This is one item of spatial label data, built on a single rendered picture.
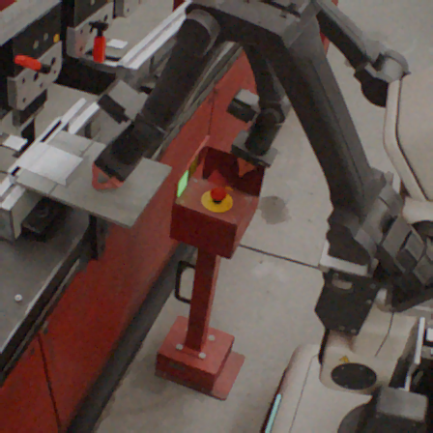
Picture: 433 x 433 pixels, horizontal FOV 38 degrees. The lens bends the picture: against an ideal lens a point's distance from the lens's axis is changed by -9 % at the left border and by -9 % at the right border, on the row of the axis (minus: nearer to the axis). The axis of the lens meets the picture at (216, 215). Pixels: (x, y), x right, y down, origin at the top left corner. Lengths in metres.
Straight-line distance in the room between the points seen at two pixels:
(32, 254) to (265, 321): 1.21
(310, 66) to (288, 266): 1.87
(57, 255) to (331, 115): 0.72
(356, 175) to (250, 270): 1.69
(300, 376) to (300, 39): 1.35
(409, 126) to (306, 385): 1.08
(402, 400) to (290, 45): 0.88
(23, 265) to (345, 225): 0.68
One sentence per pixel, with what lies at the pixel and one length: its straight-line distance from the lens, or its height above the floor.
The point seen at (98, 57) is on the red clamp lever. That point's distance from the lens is 1.33.
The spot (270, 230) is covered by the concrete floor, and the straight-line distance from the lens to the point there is 2.65.
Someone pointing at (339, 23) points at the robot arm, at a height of 1.33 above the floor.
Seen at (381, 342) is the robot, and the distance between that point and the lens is 1.30.
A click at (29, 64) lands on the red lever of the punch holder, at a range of 1.08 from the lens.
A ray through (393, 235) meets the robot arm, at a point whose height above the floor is 1.25.
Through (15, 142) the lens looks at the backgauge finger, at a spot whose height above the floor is 1.00.
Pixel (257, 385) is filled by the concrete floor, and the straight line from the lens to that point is 2.20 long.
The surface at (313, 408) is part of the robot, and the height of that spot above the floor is 0.28.
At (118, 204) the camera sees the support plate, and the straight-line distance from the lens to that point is 1.24.
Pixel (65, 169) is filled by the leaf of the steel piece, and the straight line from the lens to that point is 1.31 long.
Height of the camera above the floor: 1.86
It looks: 44 degrees down
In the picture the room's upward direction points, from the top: 9 degrees clockwise
